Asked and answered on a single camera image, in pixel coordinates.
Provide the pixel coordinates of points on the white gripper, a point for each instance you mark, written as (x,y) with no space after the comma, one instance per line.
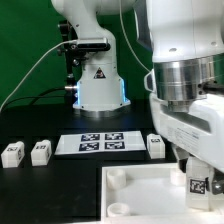
(200,132)

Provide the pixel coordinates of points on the white square tabletop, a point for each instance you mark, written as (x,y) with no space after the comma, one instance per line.
(152,194)

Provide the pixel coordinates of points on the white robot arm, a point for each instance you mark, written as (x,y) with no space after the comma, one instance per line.
(187,104)

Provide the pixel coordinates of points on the white sheet with tags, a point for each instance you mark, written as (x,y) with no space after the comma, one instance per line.
(100,142)

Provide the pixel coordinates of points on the black camera stand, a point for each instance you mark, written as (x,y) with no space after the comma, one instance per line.
(67,32)

